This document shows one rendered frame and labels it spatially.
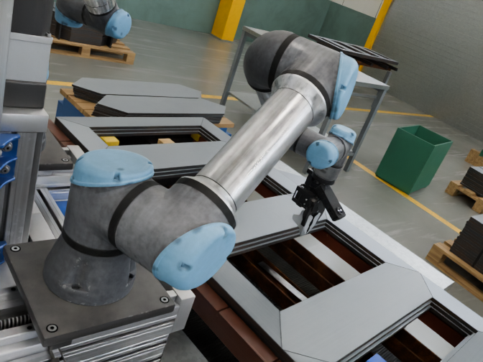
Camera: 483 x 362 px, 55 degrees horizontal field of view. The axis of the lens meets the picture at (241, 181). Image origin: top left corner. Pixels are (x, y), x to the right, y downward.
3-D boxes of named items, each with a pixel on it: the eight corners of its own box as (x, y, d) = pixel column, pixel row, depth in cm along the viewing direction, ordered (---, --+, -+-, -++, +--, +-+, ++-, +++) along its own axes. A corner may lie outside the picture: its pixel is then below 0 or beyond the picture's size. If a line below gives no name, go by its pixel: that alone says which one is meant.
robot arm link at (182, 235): (117, 260, 73) (297, 70, 99) (191, 314, 68) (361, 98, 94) (97, 221, 64) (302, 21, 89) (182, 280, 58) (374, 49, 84)
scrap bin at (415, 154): (392, 166, 547) (415, 122, 523) (428, 187, 524) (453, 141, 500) (369, 173, 501) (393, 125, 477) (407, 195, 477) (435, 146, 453)
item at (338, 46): (285, 82, 764) (304, 31, 729) (346, 90, 873) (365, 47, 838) (320, 104, 711) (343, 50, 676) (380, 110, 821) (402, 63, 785)
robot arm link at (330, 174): (346, 167, 137) (331, 169, 131) (341, 181, 138) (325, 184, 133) (328, 155, 141) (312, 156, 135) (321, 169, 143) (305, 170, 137)
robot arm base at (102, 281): (61, 315, 71) (71, 264, 66) (31, 253, 80) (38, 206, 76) (149, 294, 80) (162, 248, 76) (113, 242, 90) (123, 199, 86)
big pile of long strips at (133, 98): (191, 94, 275) (194, 85, 273) (234, 123, 252) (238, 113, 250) (60, 87, 218) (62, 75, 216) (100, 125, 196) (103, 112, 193)
